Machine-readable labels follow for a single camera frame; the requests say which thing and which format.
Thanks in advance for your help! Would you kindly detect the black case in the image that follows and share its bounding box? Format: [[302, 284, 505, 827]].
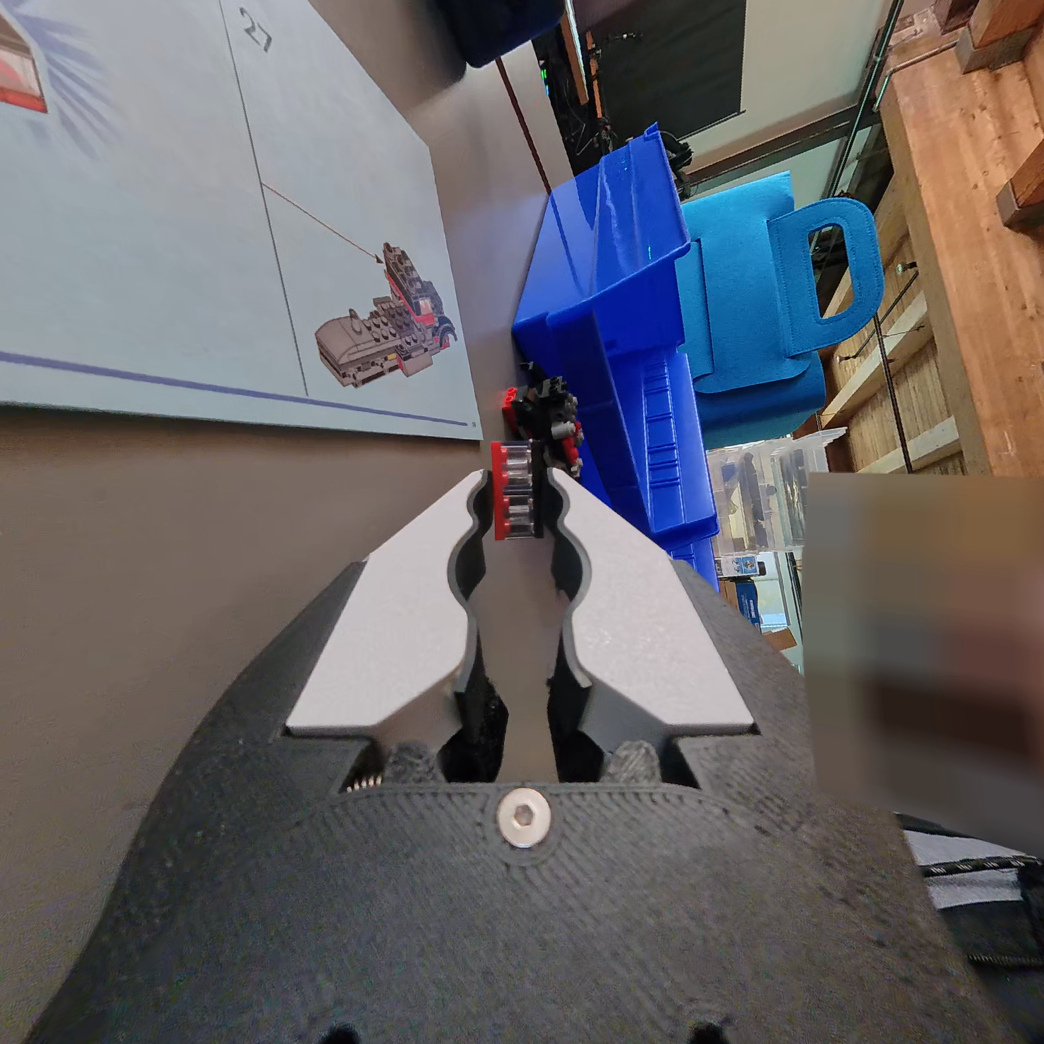
[[432, 0, 568, 68]]

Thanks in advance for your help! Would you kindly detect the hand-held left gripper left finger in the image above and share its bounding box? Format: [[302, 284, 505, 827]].
[[285, 470, 501, 781]]

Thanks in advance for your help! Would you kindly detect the toy brick instruction booklet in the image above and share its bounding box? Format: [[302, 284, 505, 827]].
[[0, 0, 484, 442]]

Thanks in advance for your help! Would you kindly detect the person's black jacket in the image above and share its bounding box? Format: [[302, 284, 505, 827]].
[[917, 856, 1044, 1044]]

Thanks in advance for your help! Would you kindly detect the grey toy brick car model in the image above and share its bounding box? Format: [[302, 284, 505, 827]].
[[500, 374, 588, 478]]

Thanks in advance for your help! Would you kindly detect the blue plastic bin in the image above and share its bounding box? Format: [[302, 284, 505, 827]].
[[512, 122, 694, 384], [571, 338, 723, 592]]

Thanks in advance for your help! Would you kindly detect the blue felt bag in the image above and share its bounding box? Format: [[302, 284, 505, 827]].
[[677, 170, 886, 437]]

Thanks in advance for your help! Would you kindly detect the red black toy brick assembly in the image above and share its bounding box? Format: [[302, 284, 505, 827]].
[[491, 439, 546, 541]]

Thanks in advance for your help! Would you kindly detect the black screen panel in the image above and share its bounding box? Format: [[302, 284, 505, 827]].
[[571, 0, 747, 140]]

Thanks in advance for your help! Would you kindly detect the grey desk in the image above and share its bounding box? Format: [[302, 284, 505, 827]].
[[0, 0, 678, 1044]]

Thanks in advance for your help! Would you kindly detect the clear plastic organizer box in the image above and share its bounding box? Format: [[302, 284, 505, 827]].
[[705, 428, 849, 556]]

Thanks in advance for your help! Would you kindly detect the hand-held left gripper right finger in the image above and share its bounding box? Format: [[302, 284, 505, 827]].
[[545, 470, 756, 781]]

